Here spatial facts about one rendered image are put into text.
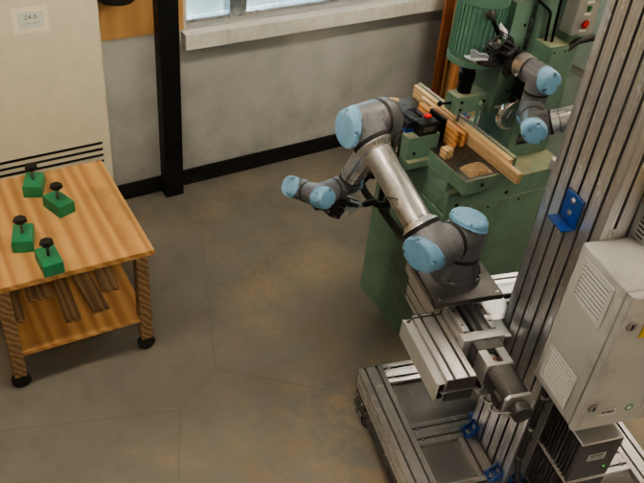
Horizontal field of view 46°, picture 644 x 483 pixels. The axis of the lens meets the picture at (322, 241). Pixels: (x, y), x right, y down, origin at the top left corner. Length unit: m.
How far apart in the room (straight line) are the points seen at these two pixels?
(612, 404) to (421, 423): 0.82
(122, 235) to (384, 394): 1.12
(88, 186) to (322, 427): 1.32
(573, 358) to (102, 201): 1.87
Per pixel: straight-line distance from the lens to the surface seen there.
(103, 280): 3.24
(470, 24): 2.70
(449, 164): 2.76
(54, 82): 3.27
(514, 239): 3.20
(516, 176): 2.72
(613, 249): 1.96
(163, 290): 3.46
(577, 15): 2.84
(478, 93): 2.90
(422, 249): 2.13
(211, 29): 3.74
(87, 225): 2.98
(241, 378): 3.09
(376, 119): 2.23
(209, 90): 3.91
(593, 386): 2.02
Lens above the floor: 2.31
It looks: 38 degrees down
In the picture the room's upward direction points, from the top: 6 degrees clockwise
